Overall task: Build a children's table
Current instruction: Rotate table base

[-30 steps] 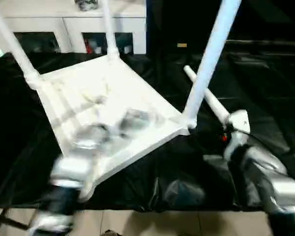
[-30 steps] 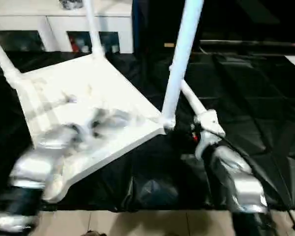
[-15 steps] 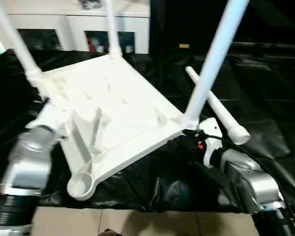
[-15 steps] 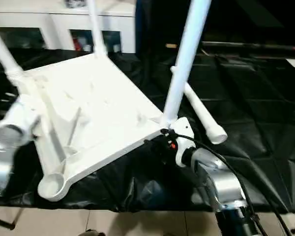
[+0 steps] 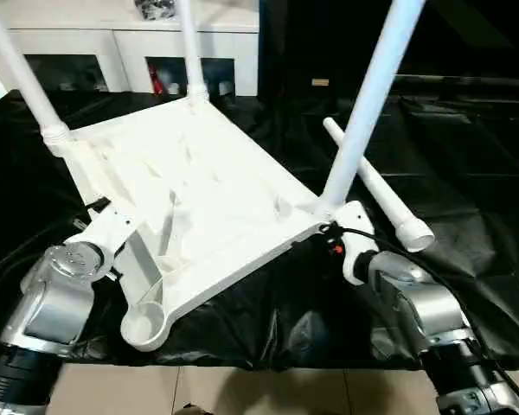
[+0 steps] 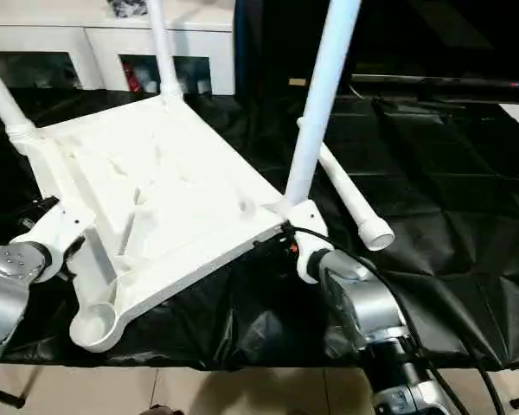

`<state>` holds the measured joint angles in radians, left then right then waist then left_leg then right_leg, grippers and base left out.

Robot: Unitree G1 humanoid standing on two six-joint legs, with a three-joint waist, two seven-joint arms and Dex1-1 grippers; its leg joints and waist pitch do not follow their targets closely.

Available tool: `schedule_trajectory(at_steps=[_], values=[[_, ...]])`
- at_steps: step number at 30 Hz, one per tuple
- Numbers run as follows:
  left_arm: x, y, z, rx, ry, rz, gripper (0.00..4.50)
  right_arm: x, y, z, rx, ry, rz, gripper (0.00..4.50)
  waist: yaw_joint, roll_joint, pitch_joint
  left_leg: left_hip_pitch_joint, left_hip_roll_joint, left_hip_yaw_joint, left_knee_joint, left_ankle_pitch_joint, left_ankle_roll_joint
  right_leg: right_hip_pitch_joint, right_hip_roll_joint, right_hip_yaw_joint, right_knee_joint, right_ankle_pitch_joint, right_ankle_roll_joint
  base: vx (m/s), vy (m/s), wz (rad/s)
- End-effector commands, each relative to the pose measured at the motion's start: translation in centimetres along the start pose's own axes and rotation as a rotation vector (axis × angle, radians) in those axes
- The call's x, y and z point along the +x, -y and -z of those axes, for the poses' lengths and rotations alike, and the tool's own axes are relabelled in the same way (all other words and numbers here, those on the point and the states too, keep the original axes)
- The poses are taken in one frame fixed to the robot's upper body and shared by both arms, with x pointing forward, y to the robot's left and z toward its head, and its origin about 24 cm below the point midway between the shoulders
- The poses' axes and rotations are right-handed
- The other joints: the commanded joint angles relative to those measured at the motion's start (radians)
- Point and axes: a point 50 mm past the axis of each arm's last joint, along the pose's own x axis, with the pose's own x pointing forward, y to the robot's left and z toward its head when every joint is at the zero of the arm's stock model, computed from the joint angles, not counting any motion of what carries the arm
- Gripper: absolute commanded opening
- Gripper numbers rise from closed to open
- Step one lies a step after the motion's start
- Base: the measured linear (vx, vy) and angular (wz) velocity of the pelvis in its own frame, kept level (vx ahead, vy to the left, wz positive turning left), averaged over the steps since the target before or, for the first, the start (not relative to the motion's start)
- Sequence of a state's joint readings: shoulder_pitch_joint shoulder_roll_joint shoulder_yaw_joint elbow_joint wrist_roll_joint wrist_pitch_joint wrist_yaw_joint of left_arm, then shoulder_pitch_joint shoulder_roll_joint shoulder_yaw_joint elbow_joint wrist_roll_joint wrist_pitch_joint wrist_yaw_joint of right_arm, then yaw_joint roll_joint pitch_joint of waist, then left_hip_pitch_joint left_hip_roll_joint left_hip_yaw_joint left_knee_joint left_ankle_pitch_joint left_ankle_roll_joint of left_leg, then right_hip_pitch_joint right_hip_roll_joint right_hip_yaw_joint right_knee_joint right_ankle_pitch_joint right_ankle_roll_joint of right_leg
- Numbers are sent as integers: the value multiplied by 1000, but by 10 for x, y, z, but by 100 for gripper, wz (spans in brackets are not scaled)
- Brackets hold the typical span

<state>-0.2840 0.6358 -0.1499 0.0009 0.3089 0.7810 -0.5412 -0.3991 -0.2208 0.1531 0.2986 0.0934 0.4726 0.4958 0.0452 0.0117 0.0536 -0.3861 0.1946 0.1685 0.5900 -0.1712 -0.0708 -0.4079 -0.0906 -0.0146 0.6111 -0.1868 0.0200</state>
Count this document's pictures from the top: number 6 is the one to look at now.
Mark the white plastic table leg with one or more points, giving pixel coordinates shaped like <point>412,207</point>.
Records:
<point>350,194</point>
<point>4,104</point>
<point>320,104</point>
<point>163,47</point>

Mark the white plastic table top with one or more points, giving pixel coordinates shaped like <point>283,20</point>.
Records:
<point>156,199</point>

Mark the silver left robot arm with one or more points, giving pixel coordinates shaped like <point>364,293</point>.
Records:
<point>4,285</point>

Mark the small yellow label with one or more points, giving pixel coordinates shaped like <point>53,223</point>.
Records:
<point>297,82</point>

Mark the black plastic mat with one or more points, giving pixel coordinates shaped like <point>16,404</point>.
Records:
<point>450,190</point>

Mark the red bottle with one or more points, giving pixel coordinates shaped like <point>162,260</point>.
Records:
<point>131,78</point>

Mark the white sideboard cabinet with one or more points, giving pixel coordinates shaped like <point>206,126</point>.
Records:
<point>95,39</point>

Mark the black low shelf board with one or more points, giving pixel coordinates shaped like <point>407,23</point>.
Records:
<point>450,83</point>

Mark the grey crumpled object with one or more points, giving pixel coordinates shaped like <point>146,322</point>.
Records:
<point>127,7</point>

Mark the black folding table frame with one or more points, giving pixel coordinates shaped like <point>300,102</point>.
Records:
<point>2,396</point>

